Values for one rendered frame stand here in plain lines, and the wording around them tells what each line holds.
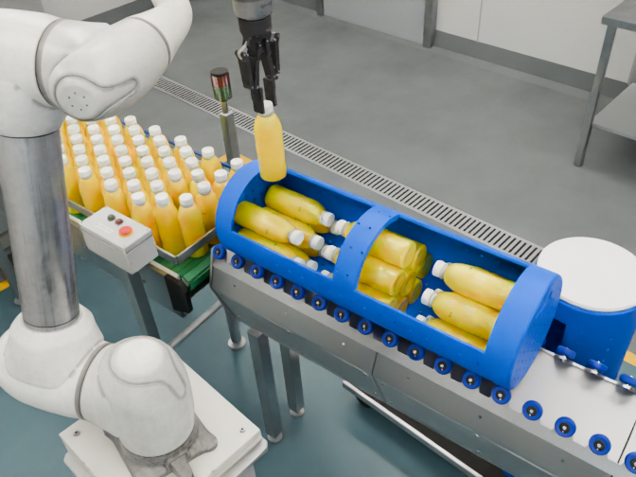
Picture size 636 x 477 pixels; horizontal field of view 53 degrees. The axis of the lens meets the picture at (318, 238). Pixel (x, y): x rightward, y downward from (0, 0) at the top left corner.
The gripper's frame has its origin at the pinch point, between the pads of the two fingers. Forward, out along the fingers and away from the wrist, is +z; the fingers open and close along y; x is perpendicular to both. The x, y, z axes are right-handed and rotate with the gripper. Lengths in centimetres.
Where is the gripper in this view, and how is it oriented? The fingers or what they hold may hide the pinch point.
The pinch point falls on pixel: (264, 96)
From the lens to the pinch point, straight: 161.0
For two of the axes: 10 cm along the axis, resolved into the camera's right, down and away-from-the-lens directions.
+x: -8.0, -3.5, 4.9
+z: 0.6, 7.6, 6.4
